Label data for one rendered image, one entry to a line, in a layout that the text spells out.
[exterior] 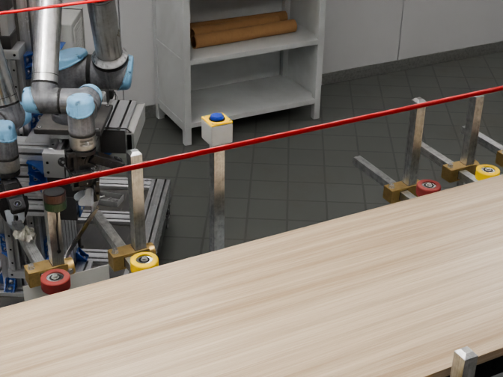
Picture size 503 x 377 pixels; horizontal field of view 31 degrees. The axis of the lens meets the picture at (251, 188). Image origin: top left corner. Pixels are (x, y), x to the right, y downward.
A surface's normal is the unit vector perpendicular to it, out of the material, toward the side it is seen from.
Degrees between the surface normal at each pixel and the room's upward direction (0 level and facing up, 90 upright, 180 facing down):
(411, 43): 90
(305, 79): 90
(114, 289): 0
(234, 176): 0
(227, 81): 90
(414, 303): 0
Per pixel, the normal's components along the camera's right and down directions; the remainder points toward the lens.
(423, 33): 0.46, 0.44
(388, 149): 0.02, -0.88
